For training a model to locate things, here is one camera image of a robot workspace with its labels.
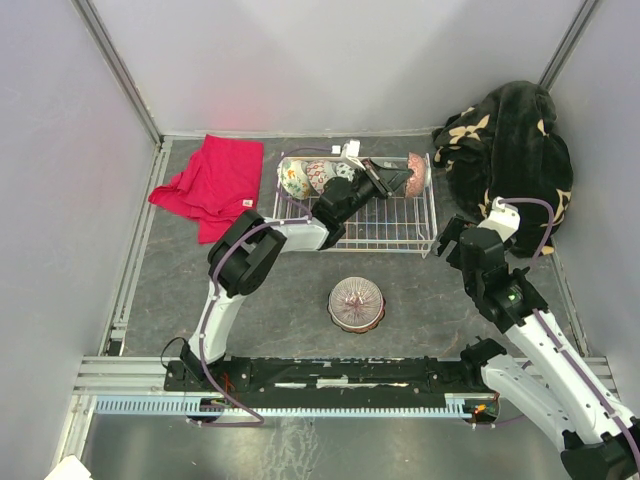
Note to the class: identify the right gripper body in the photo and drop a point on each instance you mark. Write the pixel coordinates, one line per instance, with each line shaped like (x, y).
(454, 257)

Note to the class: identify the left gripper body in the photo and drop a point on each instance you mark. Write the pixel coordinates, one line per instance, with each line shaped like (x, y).
(363, 189)

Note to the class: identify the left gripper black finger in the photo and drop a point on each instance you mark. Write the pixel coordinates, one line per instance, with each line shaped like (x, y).
(393, 184)
(388, 171)

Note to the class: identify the red rimmed bowl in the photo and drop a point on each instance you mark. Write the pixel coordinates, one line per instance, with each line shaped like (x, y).
(343, 170)

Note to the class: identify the white wire dish rack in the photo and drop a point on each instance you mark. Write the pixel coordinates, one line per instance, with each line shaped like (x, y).
(396, 224)

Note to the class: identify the blue triangle pattern bowl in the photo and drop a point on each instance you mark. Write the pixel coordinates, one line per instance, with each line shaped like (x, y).
(319, 173)

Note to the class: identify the floral orange green bowl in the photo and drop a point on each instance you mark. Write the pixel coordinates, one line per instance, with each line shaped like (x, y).
(293, 178)

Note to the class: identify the purple striped bowl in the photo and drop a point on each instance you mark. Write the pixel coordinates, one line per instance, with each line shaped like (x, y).
(356, 287)

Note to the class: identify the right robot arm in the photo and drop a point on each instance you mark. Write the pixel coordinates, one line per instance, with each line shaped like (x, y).
(596, 435)

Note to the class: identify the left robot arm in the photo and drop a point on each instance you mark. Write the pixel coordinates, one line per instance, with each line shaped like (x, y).
(241, 260)

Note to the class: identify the black floral blanket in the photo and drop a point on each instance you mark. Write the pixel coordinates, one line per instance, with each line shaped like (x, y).
(505, 146)

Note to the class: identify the red folded t-shirt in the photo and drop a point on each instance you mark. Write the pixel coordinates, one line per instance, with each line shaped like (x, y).
(221, 181)

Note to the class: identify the white paper corner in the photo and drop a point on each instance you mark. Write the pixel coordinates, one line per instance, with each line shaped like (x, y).
(69, 468)

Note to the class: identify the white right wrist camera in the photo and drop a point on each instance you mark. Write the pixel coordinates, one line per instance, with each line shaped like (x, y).
(503, 218)

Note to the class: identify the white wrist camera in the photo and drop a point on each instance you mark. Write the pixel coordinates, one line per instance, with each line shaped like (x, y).
(349, 154)
(503, 218)

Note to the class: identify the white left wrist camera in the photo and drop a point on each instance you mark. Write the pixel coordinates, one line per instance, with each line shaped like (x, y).
(349, 154)

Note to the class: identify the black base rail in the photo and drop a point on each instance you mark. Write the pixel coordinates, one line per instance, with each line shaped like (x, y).
(335, 383)

